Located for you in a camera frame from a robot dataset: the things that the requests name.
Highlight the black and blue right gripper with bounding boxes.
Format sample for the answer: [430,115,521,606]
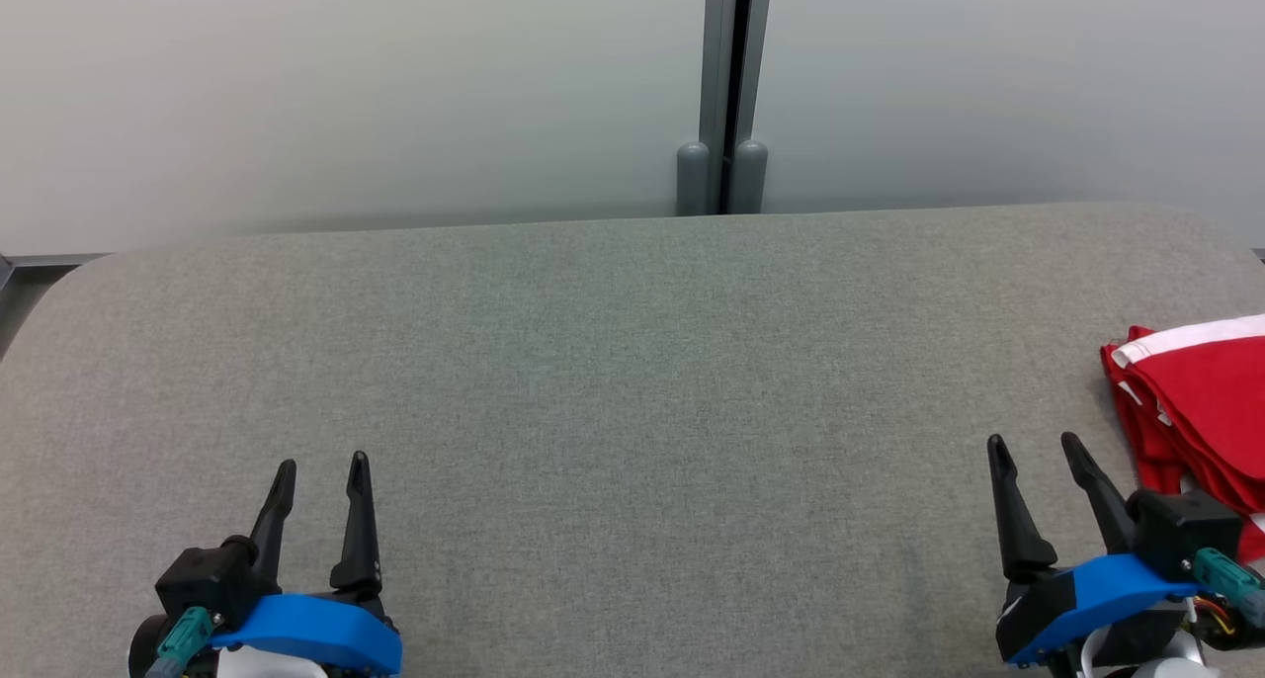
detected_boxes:
[987,432,1202,669]

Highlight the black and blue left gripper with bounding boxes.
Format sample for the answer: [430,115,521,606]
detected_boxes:
[210,451,403,677]

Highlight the red shirt white sleeves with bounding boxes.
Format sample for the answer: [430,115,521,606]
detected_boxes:
[1101,314,1265,513]

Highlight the left camera cable teal plug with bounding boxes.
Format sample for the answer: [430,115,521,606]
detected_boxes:
[148,607,218,678]

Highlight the camera cable teal plug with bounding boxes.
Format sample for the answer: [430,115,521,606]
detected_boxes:
[148,607,218,678]
[1191,548,1265,630]

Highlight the right camera cable teal plug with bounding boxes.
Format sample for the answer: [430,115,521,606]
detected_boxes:
[1191,548,1265,630]

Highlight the grey cylinder post bumper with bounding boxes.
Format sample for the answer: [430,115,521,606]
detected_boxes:
[677,141,712,216]
[731,139,769,214]

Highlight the grey partition post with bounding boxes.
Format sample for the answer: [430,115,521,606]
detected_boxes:
[700,0,775,214]

